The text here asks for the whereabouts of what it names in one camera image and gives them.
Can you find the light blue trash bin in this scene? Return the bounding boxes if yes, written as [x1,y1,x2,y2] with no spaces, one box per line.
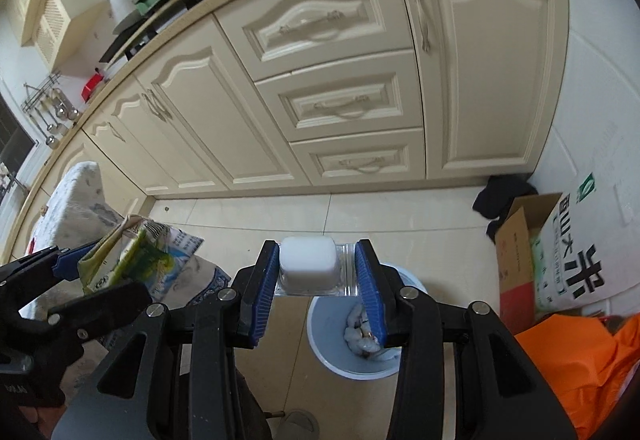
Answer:
[306,265,432,379]

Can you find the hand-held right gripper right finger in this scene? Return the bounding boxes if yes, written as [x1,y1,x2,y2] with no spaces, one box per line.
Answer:
[354,239,578,440]

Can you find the cream cabinet drawer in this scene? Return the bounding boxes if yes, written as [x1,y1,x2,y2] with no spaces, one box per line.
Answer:
[290,127,427,187]
[255,50,427,144]
[215,0,417,82]

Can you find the steel skimmer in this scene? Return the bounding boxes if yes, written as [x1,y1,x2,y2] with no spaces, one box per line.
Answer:
[57,90,82,122]

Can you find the red box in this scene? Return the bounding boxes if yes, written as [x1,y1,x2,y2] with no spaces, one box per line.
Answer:
[80,72,106,102]

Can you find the person's left hand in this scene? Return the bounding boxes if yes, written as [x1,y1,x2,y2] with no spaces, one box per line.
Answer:
[17,407,57,440]

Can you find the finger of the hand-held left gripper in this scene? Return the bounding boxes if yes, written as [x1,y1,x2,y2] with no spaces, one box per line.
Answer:
[45,281,153,343]
[0,245,85,318]

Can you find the wire utensil rack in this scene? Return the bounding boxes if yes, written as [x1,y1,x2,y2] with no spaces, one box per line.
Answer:
[21,73,64,114]

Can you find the cardboard box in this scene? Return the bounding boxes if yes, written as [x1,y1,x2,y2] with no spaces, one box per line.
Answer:
[492,193,566,327]

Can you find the black cloth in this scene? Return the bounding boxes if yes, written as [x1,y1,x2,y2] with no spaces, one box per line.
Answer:
[472,174,540,239]

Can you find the orange plastic bag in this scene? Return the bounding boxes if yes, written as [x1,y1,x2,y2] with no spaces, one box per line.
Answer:
[512,313,640,440]

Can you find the cream lower kitchen cabinets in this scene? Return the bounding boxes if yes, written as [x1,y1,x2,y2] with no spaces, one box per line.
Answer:
[10,0,571,261]

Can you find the clear plastic jelly cup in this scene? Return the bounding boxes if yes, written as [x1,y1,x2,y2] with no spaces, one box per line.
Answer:
[274,236,362,297]

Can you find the lattice door wall cabinet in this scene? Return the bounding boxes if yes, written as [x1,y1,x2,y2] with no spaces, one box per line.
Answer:
[30,0,76,70]

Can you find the steel ladle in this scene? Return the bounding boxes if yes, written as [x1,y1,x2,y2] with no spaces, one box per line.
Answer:
[42,113,61,147]

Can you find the black induction cooktop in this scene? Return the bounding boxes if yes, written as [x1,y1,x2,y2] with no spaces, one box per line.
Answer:
[102,0,236,66]

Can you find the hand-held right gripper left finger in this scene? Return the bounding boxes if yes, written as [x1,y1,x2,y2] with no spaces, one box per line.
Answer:
[50,240,282,440]

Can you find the steel faucet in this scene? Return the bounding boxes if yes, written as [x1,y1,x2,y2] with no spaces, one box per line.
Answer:
[0,163,26,203]

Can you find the green snack packet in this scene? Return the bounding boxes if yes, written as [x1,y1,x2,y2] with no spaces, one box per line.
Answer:
[77,225,149,297]

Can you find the striped green wrapper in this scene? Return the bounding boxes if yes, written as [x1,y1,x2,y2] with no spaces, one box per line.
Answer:
[125,216,206,306]

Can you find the white rice sack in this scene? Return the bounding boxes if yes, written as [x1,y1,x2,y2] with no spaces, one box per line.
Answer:
[530,160,640,317]

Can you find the kitchen window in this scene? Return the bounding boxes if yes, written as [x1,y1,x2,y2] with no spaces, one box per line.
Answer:
[0,95,39,182]

